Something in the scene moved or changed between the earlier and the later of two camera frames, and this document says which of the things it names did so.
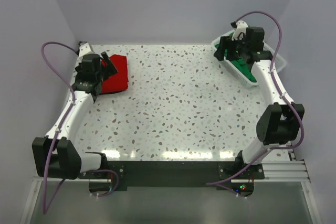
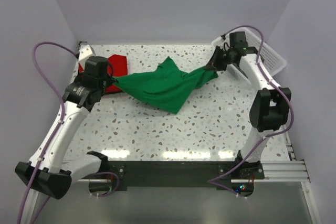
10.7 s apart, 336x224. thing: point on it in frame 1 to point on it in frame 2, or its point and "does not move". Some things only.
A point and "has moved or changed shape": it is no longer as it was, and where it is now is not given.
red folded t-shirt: (119, 81) does not move
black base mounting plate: (137, 175) does not move
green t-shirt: (241, 66) has moved or changed shape
